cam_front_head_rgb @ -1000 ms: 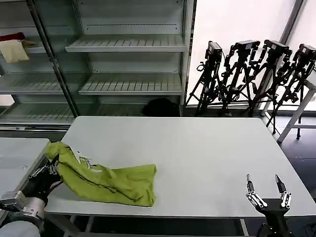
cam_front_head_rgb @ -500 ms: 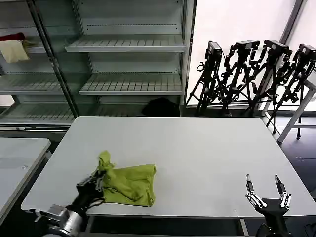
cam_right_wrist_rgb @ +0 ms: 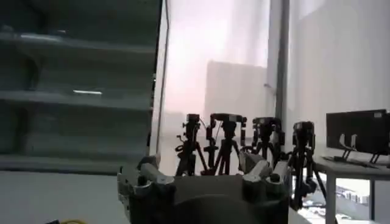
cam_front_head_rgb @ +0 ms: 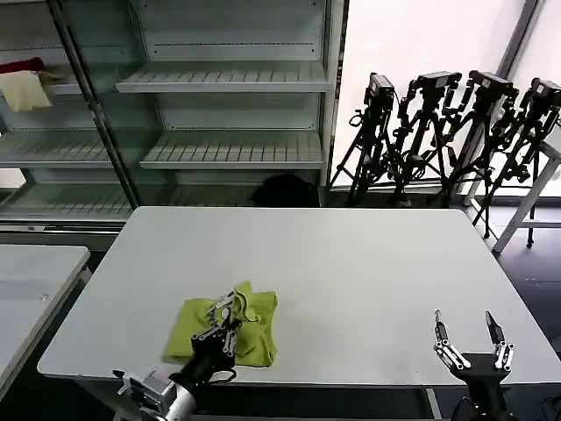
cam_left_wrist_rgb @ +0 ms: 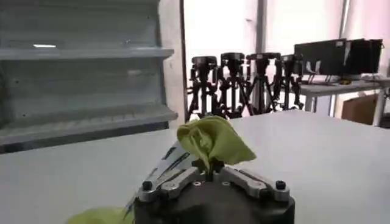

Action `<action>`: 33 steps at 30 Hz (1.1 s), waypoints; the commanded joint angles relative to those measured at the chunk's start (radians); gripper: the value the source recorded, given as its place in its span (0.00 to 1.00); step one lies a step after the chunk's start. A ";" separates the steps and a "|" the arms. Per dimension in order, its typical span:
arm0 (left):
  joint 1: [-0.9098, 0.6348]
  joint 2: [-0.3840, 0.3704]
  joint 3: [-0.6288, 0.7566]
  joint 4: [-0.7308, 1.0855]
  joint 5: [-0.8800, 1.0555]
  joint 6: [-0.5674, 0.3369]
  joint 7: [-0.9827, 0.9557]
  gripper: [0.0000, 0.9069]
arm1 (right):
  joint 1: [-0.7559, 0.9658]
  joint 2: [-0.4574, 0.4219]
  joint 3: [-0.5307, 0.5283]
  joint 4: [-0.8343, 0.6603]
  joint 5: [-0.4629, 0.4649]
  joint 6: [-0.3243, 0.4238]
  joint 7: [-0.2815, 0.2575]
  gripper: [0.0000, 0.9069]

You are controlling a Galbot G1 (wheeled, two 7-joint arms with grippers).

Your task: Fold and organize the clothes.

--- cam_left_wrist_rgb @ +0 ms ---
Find white metal frame table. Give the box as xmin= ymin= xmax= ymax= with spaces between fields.
xmin=299 ymin=76 xmax=390 ymax=127

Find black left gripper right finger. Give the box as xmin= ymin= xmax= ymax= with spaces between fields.
xmin=210 ymin=158 xmax=291 ymax=202

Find black equipment case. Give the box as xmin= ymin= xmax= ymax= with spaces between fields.
xmin=293 ymin=38 xmax=349 ymax=77
xmin=346 ymin=38 xmax=384 ymax=75

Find lime green t-shirt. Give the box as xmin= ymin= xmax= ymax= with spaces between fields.
xmin=66 ymin=114 xmax=257 ymax=224

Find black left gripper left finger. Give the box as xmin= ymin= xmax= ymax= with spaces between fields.
xmin=136 ymin=159 xmax=211 ymax=203

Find empty grey shelf unit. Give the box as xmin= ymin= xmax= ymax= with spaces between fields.
xmin=0 ymin=0 xmax=185 ymax=155

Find brown cardboard box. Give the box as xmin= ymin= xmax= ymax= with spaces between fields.
xmin=341 ymin=93 xmax=380 ymax=126

